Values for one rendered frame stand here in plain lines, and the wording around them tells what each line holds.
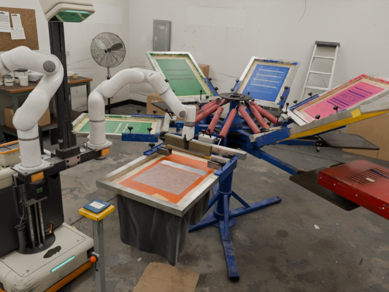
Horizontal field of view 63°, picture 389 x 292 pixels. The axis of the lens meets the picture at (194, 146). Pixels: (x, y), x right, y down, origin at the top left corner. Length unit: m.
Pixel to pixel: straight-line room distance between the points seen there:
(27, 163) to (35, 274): 0.93
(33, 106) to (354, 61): 5.17
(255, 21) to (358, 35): 1.72
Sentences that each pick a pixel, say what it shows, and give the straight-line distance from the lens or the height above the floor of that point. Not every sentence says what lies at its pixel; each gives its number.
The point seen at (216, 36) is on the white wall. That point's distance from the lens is 6.52.
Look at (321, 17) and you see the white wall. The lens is 6.02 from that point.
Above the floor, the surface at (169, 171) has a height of 0.95.
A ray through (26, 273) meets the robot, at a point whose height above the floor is 0.28.
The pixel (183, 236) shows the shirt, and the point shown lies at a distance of 2.02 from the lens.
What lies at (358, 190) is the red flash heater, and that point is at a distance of 1.97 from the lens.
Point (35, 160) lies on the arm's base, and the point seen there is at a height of 1.18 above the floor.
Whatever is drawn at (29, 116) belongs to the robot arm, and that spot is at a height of 1.44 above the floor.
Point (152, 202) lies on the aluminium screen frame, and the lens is 1.74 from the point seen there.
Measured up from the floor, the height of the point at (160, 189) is 0.95.
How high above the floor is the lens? 1.88
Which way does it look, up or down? 21 degrees down
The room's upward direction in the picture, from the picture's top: 4 degrees clockwise
